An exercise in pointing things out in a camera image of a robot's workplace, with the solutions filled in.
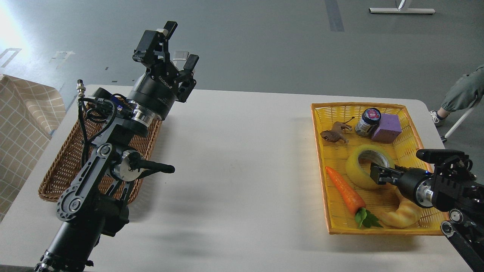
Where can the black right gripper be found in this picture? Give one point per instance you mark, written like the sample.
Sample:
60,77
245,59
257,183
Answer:
413,183

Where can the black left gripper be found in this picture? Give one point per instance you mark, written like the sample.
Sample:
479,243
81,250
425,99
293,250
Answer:
162,84

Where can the yellow tape roll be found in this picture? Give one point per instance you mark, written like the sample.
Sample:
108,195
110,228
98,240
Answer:
356,172

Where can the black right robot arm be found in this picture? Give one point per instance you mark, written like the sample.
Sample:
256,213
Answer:
450,188

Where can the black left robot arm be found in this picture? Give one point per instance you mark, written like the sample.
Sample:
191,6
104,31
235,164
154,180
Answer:
96,202

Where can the orange toy carrot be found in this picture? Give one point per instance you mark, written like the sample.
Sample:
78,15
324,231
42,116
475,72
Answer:
353,201

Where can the yellow plastic basket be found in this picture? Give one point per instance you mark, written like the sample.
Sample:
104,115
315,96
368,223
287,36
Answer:
402,150

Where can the purple foam block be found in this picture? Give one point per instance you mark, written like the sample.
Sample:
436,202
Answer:
388,129

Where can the toy croissant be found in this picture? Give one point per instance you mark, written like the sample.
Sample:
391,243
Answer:
405,215

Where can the small dark jar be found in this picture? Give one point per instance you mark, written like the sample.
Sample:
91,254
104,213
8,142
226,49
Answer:
369,120

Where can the brown toy lion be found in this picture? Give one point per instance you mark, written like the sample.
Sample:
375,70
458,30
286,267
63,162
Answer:
336,133

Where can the white chair leg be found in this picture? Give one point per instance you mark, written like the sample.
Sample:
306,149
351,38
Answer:
455,126

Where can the person leg and shoe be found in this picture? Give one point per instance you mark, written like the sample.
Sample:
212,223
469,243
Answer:
465,91

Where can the brown wicker basket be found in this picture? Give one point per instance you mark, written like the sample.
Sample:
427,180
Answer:
67,163

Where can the beige checkered cloth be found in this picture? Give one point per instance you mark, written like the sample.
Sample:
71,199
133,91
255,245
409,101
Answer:
29,113

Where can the white stand base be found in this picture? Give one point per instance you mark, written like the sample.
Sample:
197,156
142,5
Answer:
402,7

